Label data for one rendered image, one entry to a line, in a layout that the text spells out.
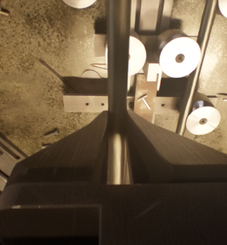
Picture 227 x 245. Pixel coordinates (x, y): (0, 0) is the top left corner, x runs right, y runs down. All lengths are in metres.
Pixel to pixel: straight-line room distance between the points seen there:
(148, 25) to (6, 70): 0.24
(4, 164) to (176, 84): 0.39
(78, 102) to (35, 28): 0.13
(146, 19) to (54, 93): 0.20
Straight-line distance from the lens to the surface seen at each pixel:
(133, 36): 0.29
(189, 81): 0.32
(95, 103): 0.36
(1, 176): 0.55
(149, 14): 0.33
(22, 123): 0.46
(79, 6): 0.27
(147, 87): 0.32
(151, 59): 0.29
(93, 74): 0.38
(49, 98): 0.42
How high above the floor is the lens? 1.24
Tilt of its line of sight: 56 degrees down
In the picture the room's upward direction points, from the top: 178 degrees clockwise
